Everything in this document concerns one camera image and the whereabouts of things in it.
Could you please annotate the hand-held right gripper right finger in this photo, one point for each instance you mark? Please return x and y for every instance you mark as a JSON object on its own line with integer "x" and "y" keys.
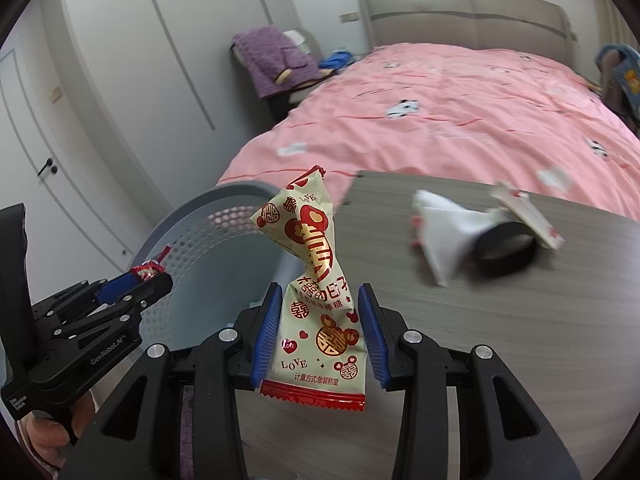
{"x": 372, "y": 330}

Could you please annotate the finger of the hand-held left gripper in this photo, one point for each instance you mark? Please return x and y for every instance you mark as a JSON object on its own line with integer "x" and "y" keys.
{"x": 117, "y": 287}
{"x": 150, "y": 292}

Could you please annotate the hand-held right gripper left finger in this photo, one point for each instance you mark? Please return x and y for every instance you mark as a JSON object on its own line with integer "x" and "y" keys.
{"x": 267, "y": 330}

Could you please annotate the small red candy wrapper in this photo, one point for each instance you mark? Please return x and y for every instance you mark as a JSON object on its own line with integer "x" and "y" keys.
{"x": 147, "y": 271}

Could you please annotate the grey perforated plastic basket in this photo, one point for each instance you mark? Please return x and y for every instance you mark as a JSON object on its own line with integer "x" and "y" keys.
{"x": 210, "y": 260}

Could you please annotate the cream red candy wrapper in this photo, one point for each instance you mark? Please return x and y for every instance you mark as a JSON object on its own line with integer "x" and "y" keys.
{"x": 315, "y": 260}

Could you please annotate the person's left hand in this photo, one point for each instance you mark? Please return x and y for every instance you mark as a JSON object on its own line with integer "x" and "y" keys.
{"x": 45, "y": 435}

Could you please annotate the white door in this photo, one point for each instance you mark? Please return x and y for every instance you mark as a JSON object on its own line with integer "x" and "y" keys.
{"x": 60, "y": 200}

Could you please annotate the white plastic bag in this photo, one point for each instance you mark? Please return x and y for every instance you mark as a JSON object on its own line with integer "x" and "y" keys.
{"x": 445, "y": 240}

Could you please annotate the black tape roll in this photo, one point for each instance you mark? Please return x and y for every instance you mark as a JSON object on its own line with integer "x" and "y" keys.
{"x": 505, "y": 260}

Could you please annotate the small white red-heart box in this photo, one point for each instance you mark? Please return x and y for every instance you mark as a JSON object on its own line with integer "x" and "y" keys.
{"x": 525, "y": 210}

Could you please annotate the white wardrobe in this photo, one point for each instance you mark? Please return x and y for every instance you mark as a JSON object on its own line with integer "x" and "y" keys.
{"x": 150, "y": 85}

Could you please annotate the pink printed duvet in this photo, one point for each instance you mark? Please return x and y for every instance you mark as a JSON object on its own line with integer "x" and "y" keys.
{"x": 450, "y": 125}

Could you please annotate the beige chair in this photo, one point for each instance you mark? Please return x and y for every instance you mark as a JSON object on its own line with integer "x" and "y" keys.
{"x": 302, "y": 95}

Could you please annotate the purple fuzzy blanket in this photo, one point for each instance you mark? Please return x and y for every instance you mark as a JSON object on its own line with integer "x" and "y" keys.
{"x": 270, "y": 60}

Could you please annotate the blue bag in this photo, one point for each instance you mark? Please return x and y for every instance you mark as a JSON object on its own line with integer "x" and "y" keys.
{"x": 335, "y": 60}

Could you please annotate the white item on chair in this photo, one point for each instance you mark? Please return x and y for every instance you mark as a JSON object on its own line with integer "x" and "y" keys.
{"x": 296, "y": 37}

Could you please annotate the grey upholstered bed headboard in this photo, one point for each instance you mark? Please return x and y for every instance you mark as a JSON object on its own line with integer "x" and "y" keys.
{"x": 450, "y": 20}

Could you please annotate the dark brown chair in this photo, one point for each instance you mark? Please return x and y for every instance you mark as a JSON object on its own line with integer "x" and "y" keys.
{"x": 607, "y": 85}

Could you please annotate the blue plush jacket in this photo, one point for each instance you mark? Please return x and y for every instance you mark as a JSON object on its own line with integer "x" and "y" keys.
{"x": 627, "y": 75}

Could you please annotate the beige curtain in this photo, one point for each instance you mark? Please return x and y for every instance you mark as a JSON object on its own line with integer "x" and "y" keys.
{"x": 617, "y": 25}

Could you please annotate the wall light switch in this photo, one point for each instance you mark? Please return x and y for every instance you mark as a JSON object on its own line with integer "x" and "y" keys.
{"x": 56, "y": 93}

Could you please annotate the wall socket plate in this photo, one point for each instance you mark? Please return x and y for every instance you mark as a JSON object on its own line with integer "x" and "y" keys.
{"x": 349, "y": 16}

